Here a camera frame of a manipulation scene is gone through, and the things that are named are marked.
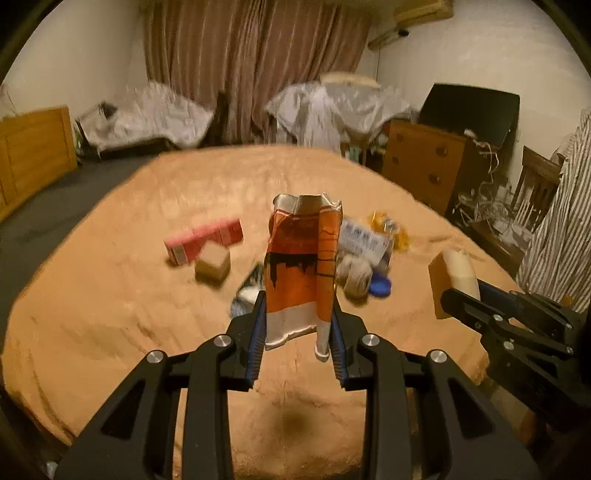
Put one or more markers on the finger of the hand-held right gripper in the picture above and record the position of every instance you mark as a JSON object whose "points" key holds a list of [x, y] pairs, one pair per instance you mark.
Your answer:
{"points": [[496, 295], [475, 316]]}

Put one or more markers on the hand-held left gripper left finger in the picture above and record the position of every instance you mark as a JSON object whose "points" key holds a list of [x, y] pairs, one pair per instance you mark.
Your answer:
{"points": [[258, 344]]}

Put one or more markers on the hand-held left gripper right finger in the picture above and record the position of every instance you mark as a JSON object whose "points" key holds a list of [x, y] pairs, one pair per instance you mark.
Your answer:
{"points": [[338, 357]]}

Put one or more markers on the brown and cream box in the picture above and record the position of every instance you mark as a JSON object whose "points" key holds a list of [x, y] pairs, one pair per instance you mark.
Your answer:
{"points": [[455, 277]]}

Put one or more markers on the orange snack bag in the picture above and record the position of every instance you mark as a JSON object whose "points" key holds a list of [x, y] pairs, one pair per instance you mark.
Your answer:
{"points": [[295, 277]]}

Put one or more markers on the grey yarn ball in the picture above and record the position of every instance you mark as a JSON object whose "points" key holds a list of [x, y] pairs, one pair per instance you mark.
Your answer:
{"points": [[355, 274]]}

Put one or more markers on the white wet wipes packet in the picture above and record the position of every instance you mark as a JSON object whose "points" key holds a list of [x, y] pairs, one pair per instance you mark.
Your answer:
{"points": [[364, 242]]}

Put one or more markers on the dark wooden desk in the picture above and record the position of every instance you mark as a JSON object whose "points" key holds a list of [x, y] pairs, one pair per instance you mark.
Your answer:
{"points": [[496, 244]]}

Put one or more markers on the silver foil packet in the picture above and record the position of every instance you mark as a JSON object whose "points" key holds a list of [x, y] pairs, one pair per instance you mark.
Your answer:
{"points": [[247, 293]]}

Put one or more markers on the blue bottle cap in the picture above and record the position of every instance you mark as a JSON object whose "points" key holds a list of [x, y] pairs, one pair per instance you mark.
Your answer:
{"points": [[381, 287]]}

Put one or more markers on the small brown cube box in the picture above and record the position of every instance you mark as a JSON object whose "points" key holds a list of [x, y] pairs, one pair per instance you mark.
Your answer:
{"points": [[212, 265]]}

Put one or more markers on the pink carton box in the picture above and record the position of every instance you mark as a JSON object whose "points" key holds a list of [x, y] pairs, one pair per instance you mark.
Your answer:
{"points": [[203, 240]]}

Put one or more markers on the yellow crumpled wrapper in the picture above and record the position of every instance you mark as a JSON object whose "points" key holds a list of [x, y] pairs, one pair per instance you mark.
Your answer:
{"points": [[390, 228]]}

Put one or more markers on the wooden chair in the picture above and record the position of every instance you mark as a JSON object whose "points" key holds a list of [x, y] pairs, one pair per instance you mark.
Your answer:
{"points": [[538, 180]]}

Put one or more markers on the wooden dresser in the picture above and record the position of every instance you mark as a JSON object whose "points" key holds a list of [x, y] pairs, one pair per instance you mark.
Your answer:
{"points": [[420, 166]]}

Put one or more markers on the black monitor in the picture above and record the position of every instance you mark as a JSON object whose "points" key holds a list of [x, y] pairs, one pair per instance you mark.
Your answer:
{"points": [[471, 113]]}

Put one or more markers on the dark chair back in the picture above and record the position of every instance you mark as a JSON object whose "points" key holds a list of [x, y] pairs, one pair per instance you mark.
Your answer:
{"points": [[220, 120]]}

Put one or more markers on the grey bed sheet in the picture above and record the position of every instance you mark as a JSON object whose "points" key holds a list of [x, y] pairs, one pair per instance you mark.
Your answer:
{"points": [[60, 207]]}

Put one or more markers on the silver cloth cover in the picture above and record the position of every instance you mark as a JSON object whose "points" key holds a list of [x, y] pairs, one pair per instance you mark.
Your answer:
{"points": [[152, 115], [332, 106]]}

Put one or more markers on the brown curtain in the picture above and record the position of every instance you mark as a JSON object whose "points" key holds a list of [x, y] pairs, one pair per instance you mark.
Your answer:
{"points": [[258, 69]]}

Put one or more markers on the light wooden cabinet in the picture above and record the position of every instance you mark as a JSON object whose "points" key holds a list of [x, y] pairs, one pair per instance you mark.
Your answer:
{"points": [[32, 152]]}

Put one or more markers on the wall air conditioner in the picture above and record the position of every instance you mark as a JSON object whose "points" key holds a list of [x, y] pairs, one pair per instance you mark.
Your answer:
{"points": [[415, 18]]}

